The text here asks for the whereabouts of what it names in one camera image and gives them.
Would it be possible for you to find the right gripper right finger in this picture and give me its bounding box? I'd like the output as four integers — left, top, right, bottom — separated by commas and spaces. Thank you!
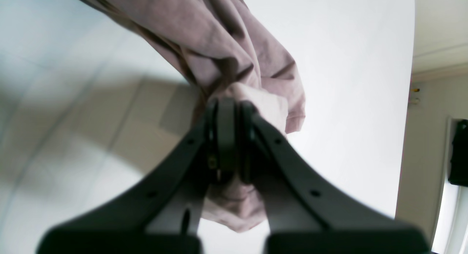
239, 101, 431, 254

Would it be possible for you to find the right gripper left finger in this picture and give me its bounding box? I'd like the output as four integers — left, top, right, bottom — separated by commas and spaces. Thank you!
37, 98, 236, 254

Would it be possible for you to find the mauve t-shirt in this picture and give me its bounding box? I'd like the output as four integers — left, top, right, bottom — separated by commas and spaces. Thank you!
62, 0, 306, 232

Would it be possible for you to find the black wall device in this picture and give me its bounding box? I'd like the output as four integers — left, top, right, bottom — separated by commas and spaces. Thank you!
448, 120, 468, 187

